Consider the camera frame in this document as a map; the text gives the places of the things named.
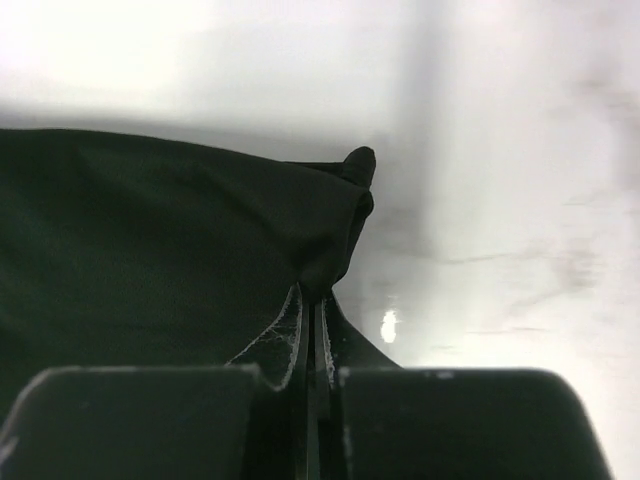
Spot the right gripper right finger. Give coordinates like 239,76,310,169
313,292,406,480

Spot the black t shirt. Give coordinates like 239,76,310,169
1,129,376,412

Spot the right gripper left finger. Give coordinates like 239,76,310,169
227,286,310,480

